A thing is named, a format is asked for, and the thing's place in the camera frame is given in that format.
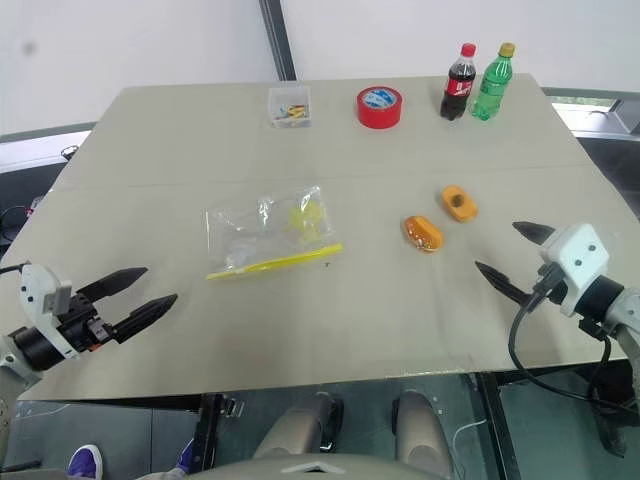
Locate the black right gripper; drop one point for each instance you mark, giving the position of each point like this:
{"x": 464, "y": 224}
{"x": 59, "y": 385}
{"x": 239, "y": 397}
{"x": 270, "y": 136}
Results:
{"x": 546, "y": 274}

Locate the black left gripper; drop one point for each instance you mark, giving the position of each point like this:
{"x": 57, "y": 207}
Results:
{"x": 80, "y": 320}

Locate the clear yellow-zip plastic bag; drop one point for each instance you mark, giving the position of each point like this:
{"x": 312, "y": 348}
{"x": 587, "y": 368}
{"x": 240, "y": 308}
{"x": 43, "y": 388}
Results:
{"x": 265, "y": 235}

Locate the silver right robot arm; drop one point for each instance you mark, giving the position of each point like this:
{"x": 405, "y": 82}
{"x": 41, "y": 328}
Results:
{"x": 620, "y": 310}

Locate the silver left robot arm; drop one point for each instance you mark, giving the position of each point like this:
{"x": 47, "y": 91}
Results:
{"x": 20, "y": 357}

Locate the small red-white device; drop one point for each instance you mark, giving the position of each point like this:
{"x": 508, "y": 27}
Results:
{"x": 35, "y": 204}

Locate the small round black-white object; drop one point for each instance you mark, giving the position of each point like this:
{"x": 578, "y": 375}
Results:
{"x": 69, "y": 151}

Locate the purple shoe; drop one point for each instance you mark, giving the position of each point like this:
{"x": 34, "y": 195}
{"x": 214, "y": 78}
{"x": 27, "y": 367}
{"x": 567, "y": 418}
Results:
{"x": 86, "y": 462}
{"x": 187, "y": 455}

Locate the green bottle with yellow cap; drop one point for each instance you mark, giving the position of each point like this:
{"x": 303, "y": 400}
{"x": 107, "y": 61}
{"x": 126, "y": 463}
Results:
{"x": 492, "y": 85}

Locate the cola bottle with red cap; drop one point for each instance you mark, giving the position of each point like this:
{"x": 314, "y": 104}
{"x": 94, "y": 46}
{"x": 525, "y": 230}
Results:
{"x": 457, "y": 85}

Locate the grey rounded right robot leg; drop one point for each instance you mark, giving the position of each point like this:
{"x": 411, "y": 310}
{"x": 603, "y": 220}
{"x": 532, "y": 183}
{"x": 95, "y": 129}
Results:
{"x": 420, "y": 430}

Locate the grey rounded robot leg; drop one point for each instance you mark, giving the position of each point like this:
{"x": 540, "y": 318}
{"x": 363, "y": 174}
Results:
{"x": 295, "y": 425}
{"x": 420, "y": 430}

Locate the red tape roll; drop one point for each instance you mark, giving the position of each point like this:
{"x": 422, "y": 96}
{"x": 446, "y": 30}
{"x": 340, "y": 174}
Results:
{"x": 380, "y": 107}

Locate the grey rounded left robot leg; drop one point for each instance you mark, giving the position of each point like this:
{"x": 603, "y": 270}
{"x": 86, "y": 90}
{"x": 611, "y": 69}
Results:
{"x": 295, "y": 425}

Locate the clear box of colourful pieces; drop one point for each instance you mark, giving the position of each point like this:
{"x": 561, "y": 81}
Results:
{"x": 290, "y": 107}

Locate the grey robot torso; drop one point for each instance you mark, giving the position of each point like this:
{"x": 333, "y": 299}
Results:
{"x": 320, "y": 470}

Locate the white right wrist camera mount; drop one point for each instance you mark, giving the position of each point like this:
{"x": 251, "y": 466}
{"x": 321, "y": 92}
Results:
{"x": 580, "y": 255}

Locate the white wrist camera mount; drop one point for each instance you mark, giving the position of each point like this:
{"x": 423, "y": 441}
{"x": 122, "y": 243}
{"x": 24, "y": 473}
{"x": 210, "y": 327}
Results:
{"x": 37, "y": 295}
{"x": 580, "y": 255}

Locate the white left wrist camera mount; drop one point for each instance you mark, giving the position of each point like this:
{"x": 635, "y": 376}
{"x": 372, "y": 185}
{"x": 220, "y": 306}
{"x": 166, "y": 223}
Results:
{"x": 37, "y": 295}

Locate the black table frame leg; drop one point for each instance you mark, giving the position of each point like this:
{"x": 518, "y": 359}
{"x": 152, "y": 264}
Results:
{"x": 209, "y": 430}
{"x": 495, "y": 425}

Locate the dark vertical wall post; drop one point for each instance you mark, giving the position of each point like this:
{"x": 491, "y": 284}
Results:
{"x": 277, "y": 40}

